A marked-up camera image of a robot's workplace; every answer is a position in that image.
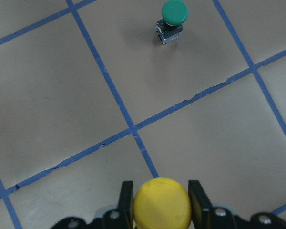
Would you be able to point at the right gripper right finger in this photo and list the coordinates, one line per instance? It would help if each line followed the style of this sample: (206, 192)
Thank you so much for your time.
(204, 214)

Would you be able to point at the green push button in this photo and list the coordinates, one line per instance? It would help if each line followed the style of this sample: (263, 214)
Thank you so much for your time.
(170, 26)

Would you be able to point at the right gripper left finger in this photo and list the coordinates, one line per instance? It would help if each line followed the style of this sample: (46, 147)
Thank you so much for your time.
(121, 217)

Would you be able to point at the yellow push button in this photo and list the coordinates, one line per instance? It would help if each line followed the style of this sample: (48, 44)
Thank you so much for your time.
(162, 203)

